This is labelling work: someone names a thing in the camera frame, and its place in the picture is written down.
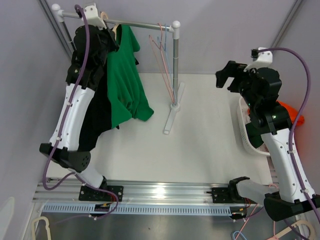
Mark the orange t shirt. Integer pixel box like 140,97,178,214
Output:
245,99,298,133

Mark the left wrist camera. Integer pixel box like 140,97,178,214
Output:
83,2,107,30

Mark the beige hanger on floor left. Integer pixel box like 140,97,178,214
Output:
30,216,53,240

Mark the beige hanger with green shirt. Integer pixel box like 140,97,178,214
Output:
112,23,121,40

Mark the beige hanger with black shirt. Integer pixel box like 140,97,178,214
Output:
100,11,109,21

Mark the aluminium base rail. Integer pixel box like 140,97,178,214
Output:
32,177,303,208

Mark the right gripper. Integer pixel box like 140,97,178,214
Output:
214,61,258,110

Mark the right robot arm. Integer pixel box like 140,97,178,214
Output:
215,60,320,222

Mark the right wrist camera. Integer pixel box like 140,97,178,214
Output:
243,47,273,72

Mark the black t shirt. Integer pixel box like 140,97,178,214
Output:
77,73,113,152

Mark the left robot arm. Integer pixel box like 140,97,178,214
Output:
39,24,119,201

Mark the white plastic basket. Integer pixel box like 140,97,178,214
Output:
237,97,270,157

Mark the beige hanger on floor right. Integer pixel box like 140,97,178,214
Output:
268,219,317,240

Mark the bright green t shirt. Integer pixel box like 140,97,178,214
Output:
107,25,154,128

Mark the white and dark green shirt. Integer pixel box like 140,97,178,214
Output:
245,122,264,149

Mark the blue wire hanger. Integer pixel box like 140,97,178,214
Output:
157,23,176,103

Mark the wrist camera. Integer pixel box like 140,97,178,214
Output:
83,2,107,30
243,47,273,72

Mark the beige hanger on floor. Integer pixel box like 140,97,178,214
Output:
268,219,317,240
30,216,53,240

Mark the metal clothes rack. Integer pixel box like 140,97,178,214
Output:
51,3,186,135

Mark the blue hanger on floor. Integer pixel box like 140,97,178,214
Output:
231,231,247,240

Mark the pink wire hanger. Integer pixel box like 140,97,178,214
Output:
148,32,173,104

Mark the slotted cable duct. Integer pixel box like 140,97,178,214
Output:
42,203,246,217

